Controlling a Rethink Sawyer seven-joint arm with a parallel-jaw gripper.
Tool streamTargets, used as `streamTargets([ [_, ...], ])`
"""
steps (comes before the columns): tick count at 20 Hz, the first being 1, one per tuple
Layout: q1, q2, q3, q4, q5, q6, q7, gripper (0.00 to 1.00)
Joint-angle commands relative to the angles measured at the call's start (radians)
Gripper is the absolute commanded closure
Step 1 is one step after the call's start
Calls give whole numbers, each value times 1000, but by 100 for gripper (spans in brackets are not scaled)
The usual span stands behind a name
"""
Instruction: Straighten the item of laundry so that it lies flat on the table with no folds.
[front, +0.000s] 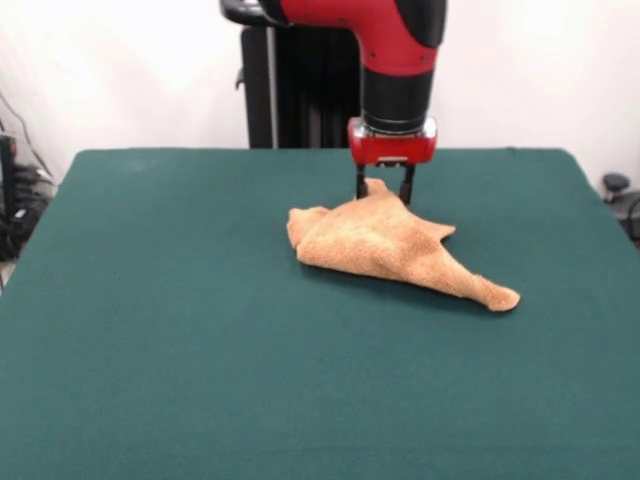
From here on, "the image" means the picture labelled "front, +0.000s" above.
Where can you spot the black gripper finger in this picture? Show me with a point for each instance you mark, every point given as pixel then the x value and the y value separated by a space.
pixel 361 185
pixel 407 187

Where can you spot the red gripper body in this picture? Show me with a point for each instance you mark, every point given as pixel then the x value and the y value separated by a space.
pixel 392 149

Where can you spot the orange terry towel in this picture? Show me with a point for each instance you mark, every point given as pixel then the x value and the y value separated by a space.
pixel 380 240

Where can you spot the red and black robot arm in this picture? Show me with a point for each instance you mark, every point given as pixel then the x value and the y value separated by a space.
pixel 395 40

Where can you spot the black round knob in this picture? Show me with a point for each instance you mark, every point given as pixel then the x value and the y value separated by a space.
pixel 616 181

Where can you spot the dark green table cloth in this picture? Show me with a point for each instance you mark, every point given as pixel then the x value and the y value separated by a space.
pixel 200 350

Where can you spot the black electronics box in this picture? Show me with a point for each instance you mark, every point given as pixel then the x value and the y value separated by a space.
pixel 7 200

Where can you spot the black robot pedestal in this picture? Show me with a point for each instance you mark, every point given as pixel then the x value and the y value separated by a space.
pixel 300 100

